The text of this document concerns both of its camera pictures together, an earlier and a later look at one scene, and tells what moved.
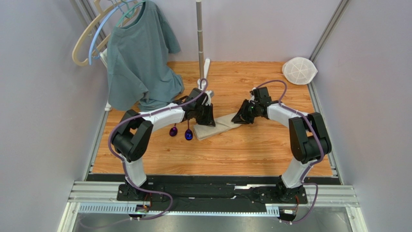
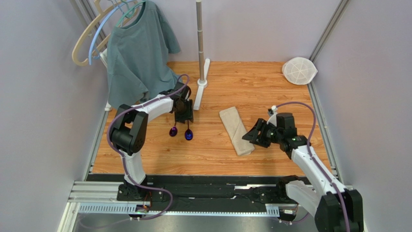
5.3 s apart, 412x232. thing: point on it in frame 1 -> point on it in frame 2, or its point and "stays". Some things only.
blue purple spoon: [188, 134] stays
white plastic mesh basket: [299, 71] stays
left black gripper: [209, 120] -> [188, 115]
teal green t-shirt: [141, 77] stays
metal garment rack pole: [199, 12] stays
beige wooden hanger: [101, 15] stays
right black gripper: [246, 110] -> [261, 131]
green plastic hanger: [126, 13] stays
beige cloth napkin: [222, 123] -> [236, 131]
